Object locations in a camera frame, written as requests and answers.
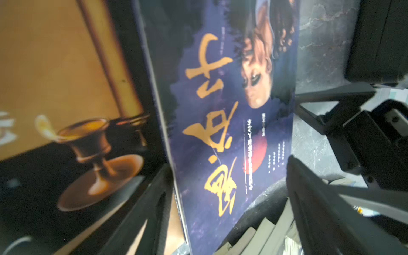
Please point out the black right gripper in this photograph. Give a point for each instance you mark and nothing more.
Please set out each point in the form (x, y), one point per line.
(372, 144)

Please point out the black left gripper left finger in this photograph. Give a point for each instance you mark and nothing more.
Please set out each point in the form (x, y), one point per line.
(148, 215)

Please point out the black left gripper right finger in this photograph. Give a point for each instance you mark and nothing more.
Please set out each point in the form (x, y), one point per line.
(326, 219)

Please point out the purple book with face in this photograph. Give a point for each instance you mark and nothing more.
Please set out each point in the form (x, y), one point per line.
(223, 75)

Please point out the black plastic tool case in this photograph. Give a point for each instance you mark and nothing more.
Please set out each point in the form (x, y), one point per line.
(379, 49)

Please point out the dark wolf cover book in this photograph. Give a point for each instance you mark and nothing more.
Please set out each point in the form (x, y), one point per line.
(281, 238)

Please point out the brown book with lamp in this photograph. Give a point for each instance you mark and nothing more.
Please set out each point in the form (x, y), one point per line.
(79, 139)

